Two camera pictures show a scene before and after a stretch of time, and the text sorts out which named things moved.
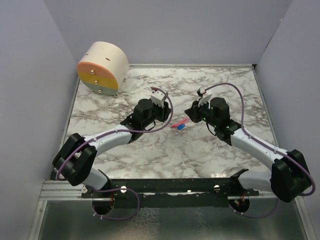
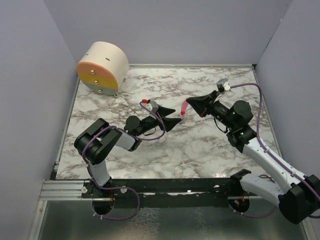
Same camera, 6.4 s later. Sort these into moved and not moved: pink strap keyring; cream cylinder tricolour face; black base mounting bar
Moved: pink strap keyring
Not moved: black base mounting bar; cream cylinder tricolour face
